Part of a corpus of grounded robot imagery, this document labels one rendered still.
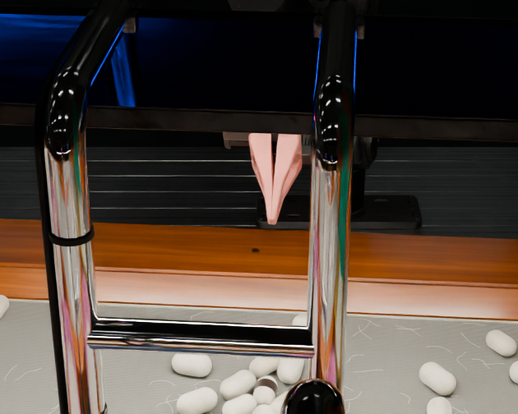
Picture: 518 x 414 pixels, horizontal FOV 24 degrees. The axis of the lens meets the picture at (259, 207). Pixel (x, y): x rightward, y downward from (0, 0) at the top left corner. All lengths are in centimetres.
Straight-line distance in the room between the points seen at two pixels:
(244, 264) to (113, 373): 19
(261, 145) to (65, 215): 42
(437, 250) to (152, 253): 29
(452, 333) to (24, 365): 40
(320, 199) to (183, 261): 54
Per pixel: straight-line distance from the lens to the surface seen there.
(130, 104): 80
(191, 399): 101
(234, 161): 161
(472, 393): 107
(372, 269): 118
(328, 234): 67
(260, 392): 102
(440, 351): 111
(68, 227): 69
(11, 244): 124
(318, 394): 42
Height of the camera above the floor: 137
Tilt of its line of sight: 28 degrees down
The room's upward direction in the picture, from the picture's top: straight up
